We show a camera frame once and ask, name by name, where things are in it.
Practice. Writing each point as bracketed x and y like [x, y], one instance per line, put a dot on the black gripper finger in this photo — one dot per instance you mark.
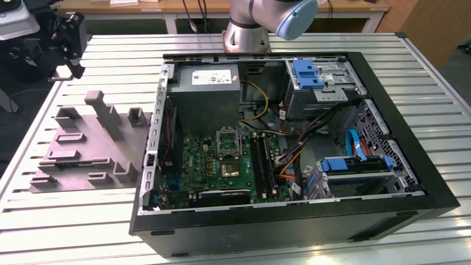
[27, 55]
[71, 33]

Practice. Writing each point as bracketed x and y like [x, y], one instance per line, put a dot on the silver CPU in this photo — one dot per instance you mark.
[60, 78]

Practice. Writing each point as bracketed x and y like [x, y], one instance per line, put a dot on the CPU socket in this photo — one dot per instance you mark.
[229, 169]

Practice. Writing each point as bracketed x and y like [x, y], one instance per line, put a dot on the small white box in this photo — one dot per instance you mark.
[123, 2]

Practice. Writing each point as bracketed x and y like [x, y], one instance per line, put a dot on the white metal leg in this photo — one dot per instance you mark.
[7, 102]

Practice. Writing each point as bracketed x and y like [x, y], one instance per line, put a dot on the grey parts rack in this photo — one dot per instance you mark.
[99, 143]

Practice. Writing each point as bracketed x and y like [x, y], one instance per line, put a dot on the RAM stick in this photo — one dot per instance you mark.
[73, 165]

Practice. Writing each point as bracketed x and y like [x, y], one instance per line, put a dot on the grey power supply unit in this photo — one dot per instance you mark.
[205, 107]

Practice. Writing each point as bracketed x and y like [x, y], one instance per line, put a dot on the green motherboard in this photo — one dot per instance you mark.
[199, 171]

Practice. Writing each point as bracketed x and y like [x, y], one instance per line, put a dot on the thin locking lever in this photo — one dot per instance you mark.
[239, 145]

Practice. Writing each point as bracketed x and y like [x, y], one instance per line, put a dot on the blue port connector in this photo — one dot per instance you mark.
[155, 201]

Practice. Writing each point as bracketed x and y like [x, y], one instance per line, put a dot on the blue drive carrier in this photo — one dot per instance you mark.
[307, 74]

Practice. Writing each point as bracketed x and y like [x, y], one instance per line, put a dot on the black RAM slot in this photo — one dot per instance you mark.
[259, 165]

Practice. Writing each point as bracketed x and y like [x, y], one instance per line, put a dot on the black graphics card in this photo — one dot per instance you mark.
[224, 194]

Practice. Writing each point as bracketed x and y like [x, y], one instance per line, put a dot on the metal drive cage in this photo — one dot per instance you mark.
[327, 95]

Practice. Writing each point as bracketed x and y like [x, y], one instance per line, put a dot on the wooden desk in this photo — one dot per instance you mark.
[352, 6]

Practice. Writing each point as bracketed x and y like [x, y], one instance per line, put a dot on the hard disk in blue carrier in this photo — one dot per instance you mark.
[335, 165]

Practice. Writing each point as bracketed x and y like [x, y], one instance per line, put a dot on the black PC case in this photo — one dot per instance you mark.
[257, 229]

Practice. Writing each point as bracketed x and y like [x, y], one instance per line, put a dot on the metal disk bay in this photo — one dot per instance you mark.
[360, 174]

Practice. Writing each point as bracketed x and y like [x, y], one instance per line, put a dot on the wooden cabinet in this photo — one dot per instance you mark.
[434, 27]

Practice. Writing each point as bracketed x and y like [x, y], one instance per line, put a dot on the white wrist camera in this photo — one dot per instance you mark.
[17, 27]

